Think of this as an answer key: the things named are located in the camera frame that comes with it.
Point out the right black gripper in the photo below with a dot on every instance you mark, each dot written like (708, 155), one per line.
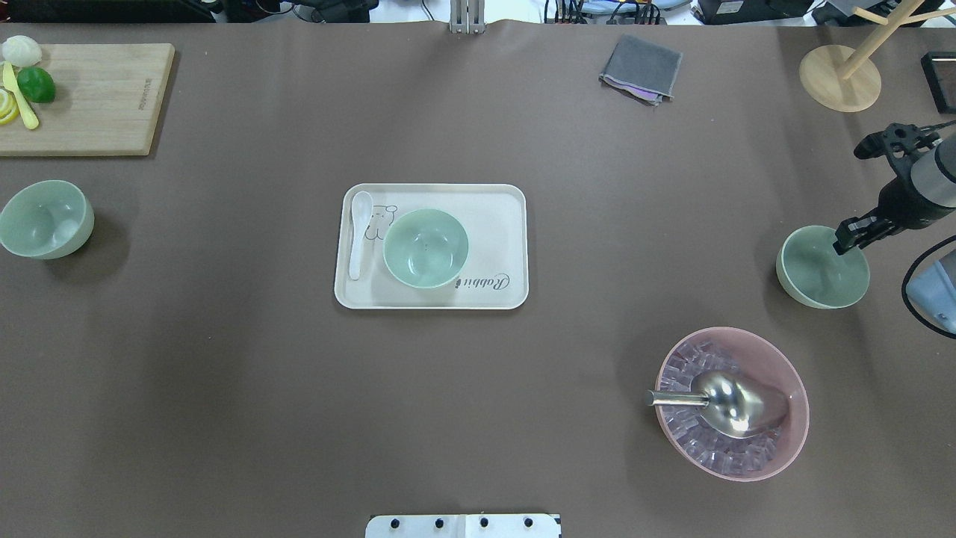
(901, 205)

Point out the green bowl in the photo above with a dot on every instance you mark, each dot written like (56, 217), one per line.
(426, 248)
(812, 273)
(47, 220)

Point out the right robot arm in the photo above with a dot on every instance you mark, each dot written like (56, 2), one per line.
(928, 287)

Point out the wooden cup stand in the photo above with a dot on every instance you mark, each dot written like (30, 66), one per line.
(845, 79)

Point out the pink bowl with ice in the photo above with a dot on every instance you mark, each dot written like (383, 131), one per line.
(735, 350)

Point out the black tray at edge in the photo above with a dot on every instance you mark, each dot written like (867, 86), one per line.
(939, 69)

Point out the metal ice scoop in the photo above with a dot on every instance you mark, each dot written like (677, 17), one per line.
(735, 405)

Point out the grey folded cloth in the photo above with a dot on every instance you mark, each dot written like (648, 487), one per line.
(642, 69)

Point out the cream rectangular tray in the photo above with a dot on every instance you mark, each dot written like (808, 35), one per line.
(496, 274)

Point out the green bowl on tray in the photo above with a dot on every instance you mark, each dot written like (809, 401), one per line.
(426, 248)

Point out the white ceramic spoon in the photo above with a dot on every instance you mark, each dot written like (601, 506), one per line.
(361, 212)

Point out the wooden cutting board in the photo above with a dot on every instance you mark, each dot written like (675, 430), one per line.
(109, 98)

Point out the green lime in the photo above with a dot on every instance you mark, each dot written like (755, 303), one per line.
(36, 84)

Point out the white garlic bulb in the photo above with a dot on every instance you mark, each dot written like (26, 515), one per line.
(21, 51)

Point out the lemon slice lower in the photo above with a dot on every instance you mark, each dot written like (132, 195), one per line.
(10, 116)

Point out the lemon slice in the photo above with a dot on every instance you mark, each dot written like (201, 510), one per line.
(5, 101)
(10, 116)

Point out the lemon slice upper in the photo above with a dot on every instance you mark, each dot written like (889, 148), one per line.
(5, 101)

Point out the yellow plastic knife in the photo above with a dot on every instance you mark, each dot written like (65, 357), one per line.
(26, 113)

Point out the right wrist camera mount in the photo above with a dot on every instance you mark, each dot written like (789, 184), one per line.
(903, 145)

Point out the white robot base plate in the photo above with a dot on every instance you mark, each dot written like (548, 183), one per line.
(465, 525)

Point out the aluminium frame post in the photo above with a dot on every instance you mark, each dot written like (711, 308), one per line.
(467, 17)

